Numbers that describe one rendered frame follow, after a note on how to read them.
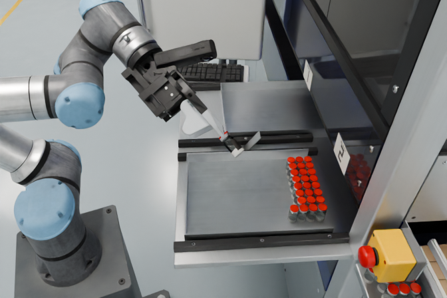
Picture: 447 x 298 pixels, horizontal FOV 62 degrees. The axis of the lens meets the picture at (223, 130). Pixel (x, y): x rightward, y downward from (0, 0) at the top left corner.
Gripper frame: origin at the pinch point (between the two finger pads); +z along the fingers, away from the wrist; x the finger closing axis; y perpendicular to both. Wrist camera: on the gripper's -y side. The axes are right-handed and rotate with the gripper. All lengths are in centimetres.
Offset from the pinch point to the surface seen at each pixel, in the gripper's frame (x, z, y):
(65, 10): -294, -252, 39
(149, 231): -125, -4, 61
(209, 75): -78, -31, -11
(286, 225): -26.4, 23.7, 3.5
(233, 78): -77, -24, -17
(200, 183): -33.1, 2.1, 13.7
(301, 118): -54, 6, -22
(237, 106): -57, -11, -9
